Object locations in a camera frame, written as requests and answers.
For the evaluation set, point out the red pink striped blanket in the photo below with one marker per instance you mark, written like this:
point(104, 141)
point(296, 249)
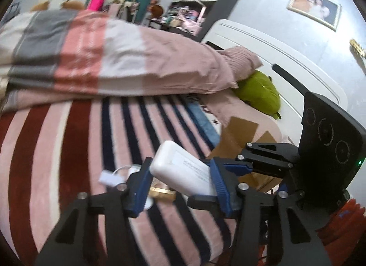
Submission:
point(71, 154)

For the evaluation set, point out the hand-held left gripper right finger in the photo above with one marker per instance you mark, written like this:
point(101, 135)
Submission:
point(222, 189)

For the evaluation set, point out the brown plush toy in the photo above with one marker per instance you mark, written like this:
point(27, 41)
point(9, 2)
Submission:
point(73, 4)
point(41, 6)

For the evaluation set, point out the gold flat box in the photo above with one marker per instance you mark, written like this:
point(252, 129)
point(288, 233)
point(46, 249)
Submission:
point(161, 193)

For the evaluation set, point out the pink bottle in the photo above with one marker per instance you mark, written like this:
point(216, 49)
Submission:
point(95, 2)

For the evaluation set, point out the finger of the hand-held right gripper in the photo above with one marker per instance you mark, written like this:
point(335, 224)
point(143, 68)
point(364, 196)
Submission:
point(268, 159)
point(204, 201)

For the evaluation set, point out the pink ribbed pillow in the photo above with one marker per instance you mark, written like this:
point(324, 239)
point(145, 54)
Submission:
point(243, 60)

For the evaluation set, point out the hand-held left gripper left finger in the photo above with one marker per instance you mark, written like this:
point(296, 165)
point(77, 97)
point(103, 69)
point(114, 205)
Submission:
point(140, 189)

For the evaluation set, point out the framed wall picture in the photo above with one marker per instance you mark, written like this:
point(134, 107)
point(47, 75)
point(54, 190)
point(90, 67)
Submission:
point(314, 7)

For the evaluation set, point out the blue denim cloth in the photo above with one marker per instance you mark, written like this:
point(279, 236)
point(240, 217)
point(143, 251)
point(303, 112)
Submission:
point(204, 124)

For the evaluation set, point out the gold wall ornament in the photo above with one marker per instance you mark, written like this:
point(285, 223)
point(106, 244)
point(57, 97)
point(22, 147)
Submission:
point(359, 49)

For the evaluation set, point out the brown cardboard box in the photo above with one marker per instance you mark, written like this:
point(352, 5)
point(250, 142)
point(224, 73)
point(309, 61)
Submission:
point(243, 129)

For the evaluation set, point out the green plush toy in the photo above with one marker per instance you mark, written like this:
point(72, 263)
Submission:
point(258, 91)

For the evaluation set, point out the pink star-print sheet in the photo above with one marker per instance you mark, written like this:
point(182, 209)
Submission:
point(251, 111)

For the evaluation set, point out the white headboard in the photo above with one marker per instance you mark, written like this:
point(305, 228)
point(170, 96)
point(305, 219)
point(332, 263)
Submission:
point(291, 54)

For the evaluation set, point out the pink grey folded quilt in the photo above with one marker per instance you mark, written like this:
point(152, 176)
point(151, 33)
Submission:
point(100, 54)

